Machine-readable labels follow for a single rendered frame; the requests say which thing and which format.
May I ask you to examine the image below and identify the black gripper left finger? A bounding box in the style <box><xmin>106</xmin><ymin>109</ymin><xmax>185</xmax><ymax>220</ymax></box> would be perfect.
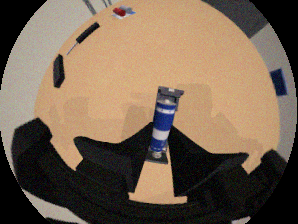
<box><xmin>73</xmin><ymin>121</ymin><xmax>153</xmax><ymax>193</ymax></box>

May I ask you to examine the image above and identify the black screwdriver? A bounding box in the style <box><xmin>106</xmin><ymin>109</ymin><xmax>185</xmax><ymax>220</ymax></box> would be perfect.
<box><xmin>67</xmin><ymin>22</ymin><xmax>100</xmax><ymax>56</ymax></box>

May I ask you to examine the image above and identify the blue and white battery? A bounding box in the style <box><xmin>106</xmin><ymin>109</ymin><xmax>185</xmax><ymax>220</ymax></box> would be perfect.
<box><xmin>149</xmin><ymin>99</ymin><xmax>176</xmax><ymax>152</ymax></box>

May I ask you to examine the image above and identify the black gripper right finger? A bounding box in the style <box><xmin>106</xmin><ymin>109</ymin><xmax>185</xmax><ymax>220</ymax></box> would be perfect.
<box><xmin>168</xmin><ymin>125</ymin><xmax>249</xmax><ymax>197</ymax></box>

